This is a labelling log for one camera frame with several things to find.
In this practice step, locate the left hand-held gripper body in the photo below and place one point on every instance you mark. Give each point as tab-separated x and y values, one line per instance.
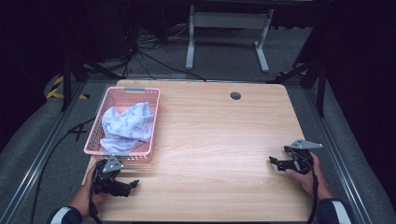
107	174

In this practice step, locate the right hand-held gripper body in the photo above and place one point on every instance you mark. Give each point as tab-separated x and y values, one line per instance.
302	155

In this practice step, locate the white printed towel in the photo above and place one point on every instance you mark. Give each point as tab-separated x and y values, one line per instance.
127	126

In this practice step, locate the pink plastic basket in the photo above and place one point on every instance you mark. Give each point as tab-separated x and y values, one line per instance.
124	99

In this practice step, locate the person's right hand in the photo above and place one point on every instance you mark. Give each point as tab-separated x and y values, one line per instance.
311	183

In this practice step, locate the person's left hand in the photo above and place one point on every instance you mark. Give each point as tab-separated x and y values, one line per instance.
82	196

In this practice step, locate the black metal stand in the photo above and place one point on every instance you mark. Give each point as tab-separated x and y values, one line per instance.
320	90
66	84

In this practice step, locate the yellow black floor tape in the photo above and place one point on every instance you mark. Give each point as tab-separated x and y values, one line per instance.
56	90

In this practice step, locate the aluminium floor rail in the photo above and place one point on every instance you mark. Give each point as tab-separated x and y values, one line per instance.
34	165
339	165

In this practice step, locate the grey metal table frame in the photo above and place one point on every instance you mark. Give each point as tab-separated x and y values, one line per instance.
229	20

